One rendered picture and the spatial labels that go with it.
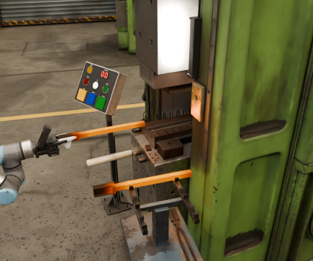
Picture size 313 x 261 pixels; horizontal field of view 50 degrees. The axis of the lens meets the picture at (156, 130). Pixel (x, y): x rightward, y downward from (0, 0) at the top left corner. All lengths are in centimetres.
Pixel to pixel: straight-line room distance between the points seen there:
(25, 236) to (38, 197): 45
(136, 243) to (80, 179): 169
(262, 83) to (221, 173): 45
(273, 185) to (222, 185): 36
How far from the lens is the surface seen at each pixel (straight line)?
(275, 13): 153
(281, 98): 171
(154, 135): 185
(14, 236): 286
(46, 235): 278
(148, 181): 153
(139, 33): 181
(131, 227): 171
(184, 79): 178
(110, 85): 220
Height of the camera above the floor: 193
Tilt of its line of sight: 30 degrees down
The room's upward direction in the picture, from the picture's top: 1 degrees counter-clockwise
